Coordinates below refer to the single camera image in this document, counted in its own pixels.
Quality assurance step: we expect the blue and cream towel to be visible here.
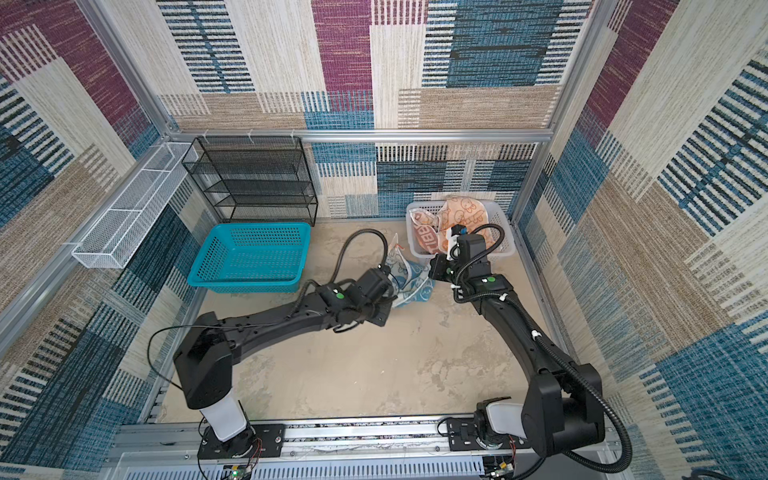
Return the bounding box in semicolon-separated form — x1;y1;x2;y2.
386;233;435;308

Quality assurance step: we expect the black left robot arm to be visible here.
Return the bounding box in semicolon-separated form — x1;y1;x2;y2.
173;265;396;443

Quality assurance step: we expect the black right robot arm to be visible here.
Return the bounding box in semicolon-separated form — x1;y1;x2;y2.
430;234;605;457

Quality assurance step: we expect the orange and cream towel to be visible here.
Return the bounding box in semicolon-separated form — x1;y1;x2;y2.
437;197;511;253

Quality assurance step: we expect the white plastic laundry basket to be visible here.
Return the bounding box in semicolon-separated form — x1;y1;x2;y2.
405;199;518;258

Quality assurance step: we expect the teal plastic basket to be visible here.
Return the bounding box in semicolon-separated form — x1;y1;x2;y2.
187;222;311;294

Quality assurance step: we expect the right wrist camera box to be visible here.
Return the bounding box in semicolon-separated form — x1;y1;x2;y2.
448;224;469;241

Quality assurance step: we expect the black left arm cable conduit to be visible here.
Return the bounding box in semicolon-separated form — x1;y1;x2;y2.
328;227;391;286

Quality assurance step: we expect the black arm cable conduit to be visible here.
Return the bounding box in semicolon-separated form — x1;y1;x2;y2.
452;223;634;475
328;227;391;286

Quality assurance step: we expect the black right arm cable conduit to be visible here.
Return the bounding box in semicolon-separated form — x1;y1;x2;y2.
452;223;634;475

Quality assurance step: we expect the black wire shelf rack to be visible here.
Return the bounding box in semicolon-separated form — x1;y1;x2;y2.
181;136;318;225

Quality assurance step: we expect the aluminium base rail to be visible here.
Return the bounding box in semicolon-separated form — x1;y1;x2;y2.
107;409;613;480

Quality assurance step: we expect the white wire mesh tray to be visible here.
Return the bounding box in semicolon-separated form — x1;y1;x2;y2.
72;142;190;269

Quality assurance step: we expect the aluminium frame post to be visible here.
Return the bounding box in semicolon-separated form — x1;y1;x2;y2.
510;0;617;231

